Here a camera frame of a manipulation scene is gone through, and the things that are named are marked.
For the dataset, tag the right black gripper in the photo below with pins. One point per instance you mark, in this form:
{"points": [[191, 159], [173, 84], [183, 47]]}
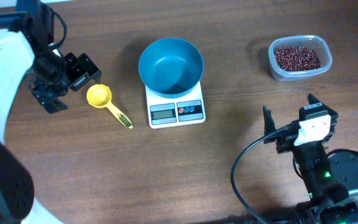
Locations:
{"points": [[286, 142]]}

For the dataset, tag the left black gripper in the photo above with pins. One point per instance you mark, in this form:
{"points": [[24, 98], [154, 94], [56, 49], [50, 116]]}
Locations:
{"points": [[66, 84]]}

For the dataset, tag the yellow measuring scoop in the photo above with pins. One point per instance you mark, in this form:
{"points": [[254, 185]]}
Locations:
{"points": [[100, 96]]}

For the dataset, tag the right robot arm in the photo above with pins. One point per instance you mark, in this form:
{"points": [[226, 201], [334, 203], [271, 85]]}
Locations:
{"points": [[331, 178]]}

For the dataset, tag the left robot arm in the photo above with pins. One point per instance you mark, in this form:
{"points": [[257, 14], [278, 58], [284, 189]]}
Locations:
{"points": [[27, 47]]}

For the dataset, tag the white digital kitchen scale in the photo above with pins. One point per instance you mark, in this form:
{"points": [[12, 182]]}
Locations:
{"points": [[171, 112]]}

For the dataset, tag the teal plastic bowl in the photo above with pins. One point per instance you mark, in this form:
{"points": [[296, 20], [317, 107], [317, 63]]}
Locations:
{"points": [[171, 67]]}

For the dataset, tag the clear plastic bean container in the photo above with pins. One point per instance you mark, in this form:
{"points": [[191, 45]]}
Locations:
{"points": [[312, 42]]}

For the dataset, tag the red beans in container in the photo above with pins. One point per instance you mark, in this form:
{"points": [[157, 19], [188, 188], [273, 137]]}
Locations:
{"points": [[295, 59]]}

